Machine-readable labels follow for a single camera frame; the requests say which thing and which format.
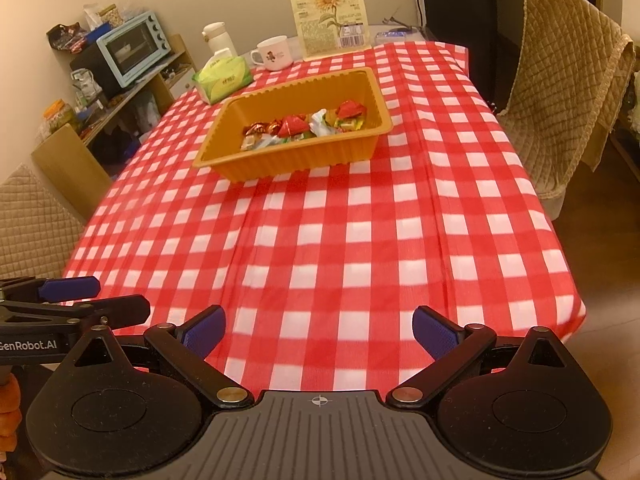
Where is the chair with quilted tan cover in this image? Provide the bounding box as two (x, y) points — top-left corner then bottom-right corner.
(0, 162), (87, 281)
(495, 0), (636, 216)

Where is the wooden shelf unit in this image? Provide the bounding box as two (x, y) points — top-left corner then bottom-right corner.
(75, 34), (198, 161)

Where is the orange patterned clothing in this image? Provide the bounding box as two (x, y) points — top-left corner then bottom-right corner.
(0, 367), (23, 466)

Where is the white snack pouch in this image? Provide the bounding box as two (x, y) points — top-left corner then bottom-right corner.
(307, 108), (335, 137)

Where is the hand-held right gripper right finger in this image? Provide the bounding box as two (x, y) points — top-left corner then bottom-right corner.
(386, 305), (577, 408)

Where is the black appliance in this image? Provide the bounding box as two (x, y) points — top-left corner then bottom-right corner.
(69, 40), (108, 102)

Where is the orange red snack packet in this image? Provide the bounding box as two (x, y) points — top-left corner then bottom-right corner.
(335, 101), (368, 120)

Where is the green tissue pack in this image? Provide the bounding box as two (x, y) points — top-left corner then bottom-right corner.
(191, 47), (254, 106)

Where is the light blue toaster oven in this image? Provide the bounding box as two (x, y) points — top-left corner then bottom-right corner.
(95, 10), (173, 88)

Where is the clear bag of nuts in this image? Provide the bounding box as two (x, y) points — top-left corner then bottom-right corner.
(82, 2), (124, 31)

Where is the red triangular snack packet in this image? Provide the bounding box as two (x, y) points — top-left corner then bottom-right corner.
(277, 115), (309, 137)

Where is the white mug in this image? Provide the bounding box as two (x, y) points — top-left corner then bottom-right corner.
(249, 35), (294, 72)

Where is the clear plastic jar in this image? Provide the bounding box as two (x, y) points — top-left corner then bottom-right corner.
(42, 100), (83, 137)

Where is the red checked tablecloth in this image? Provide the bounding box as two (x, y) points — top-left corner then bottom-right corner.
(62, 40), (586, 392)

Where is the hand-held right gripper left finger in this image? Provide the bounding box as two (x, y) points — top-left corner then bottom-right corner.
(55, 305), (253, 409)

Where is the sunflower seed bag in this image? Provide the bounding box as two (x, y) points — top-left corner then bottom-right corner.
(286, 0), (373, 58)

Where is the dark red snack bag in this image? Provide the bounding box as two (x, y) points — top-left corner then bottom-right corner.
(47, 22), (89, 54)

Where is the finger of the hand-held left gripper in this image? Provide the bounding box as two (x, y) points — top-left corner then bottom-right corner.
(0, 276), (101, 306)
(0, 294), (152, 337)

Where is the wooden chair back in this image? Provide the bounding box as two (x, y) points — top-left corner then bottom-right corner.
(31, 124), (113, 221)

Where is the white thermos bottle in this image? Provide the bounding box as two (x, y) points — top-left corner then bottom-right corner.
(201, 21), (238, 58)

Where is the blue white flat packet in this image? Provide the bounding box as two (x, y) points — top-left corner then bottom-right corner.
(375, 27), (426, 44)

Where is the orange plastic tray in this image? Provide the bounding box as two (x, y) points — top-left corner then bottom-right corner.
(192, 66), (393, 183)

